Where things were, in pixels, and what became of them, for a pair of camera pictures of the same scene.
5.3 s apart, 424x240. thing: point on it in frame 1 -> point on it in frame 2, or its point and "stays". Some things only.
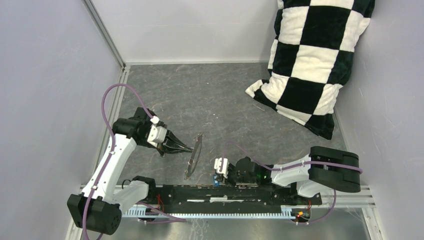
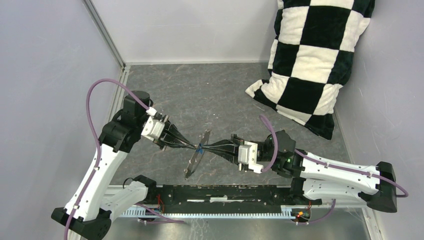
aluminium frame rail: [114, 111] stays
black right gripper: [228, 180] -> [234, 142]
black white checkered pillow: [311, 53] stays
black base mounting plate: [225, 197] stays
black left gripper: [171, 141] -> [171, 133]
